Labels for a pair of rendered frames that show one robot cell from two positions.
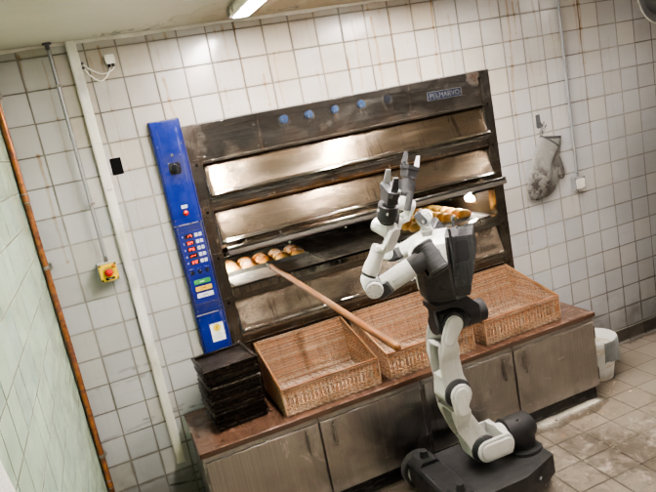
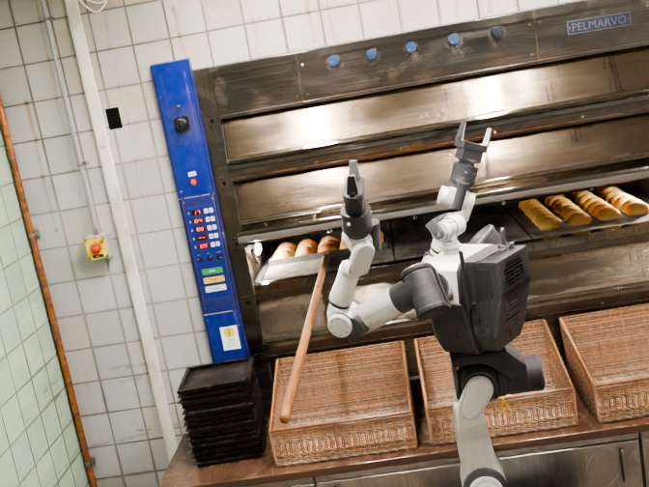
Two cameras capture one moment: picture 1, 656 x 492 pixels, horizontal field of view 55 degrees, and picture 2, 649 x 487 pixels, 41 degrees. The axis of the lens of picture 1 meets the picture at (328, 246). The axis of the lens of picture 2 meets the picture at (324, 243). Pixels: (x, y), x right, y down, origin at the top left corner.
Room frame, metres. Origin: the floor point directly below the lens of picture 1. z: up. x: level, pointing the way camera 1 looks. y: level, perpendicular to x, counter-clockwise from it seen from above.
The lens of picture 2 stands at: (0.24, -1.20, 2.05)
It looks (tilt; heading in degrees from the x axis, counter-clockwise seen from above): 12 degrees down; 24
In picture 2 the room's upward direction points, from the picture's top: 10 degrees counter-clockwise
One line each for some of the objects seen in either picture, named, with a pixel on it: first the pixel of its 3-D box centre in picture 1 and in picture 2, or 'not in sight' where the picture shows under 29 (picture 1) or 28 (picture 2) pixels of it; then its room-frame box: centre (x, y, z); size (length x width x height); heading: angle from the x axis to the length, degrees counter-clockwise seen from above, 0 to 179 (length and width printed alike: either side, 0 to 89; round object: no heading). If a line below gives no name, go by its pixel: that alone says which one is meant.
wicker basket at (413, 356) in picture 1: (410, 331); (491, 379); (3.44, -0.37, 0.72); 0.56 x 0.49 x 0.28; 109
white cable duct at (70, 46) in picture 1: (129, 266); (126, 243); (3.22, 1.04, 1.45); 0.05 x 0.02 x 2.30; 109
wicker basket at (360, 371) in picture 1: (315, 362); (342, 400); (3.25, 0.19, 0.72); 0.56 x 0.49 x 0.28; 109
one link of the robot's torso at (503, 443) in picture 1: (486, 440); not in sight; (2.87, -0.60, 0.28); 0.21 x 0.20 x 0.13; 108
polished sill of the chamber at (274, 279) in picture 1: (373, 252); (464, 255); (3.71, -0.27, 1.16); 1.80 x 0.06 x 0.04; 109
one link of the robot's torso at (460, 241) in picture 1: (444, 261); (474, 294); (2.82, -0.52, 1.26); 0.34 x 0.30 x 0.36; 164
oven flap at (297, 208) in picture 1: (364, 191); (451, 167); (3.69, -0.27, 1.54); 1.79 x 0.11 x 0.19; 109
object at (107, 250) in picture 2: (108, 270); (98, 246); (3.16, 1.13, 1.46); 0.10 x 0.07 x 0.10; 109
